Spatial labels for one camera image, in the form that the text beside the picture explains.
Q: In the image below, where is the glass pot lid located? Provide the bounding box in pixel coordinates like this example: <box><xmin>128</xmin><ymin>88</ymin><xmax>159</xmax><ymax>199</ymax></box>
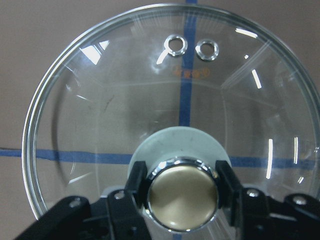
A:
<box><xmin>22</xmin><ymin>4</ymin><xmax>320</xmax><ymax>240</ymax></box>

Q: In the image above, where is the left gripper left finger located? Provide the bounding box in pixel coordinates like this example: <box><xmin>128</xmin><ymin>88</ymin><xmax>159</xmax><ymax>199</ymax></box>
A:
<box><xmin>17</xmin><ymin>161</ymin><xmax>152</xmax><ymax>240</ymax></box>

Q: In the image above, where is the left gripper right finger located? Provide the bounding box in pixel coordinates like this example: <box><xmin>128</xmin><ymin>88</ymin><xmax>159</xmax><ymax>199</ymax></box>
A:
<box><xmin>215</xmin><ymin>160</ymin><xmax>320</xmax><ymax>240</ymax></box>

